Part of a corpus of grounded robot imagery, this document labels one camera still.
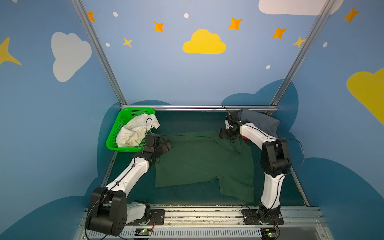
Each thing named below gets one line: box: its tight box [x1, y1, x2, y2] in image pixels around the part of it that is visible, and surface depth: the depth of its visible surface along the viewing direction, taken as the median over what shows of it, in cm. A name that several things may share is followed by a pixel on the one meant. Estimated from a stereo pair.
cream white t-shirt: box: [116, 113, 161, 148], surface depth 101 cm
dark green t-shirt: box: [154, 131, 255, 203], surface depth 92 cm
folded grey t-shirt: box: [240, 109, 280, 139], surface depth 107 cm
